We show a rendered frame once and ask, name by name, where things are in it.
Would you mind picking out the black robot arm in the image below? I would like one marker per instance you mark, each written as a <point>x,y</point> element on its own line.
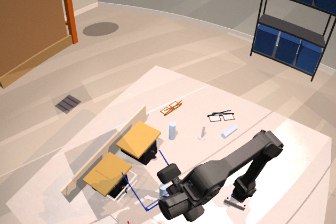
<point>207,179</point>

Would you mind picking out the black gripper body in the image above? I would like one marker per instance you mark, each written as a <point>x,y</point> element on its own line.
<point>171,173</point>

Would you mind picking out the black glasses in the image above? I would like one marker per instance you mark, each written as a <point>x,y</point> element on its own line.
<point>226,116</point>

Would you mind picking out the light grey cylinder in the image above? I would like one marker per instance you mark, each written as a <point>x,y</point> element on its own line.
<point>229,131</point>
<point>162,190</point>
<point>172,126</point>

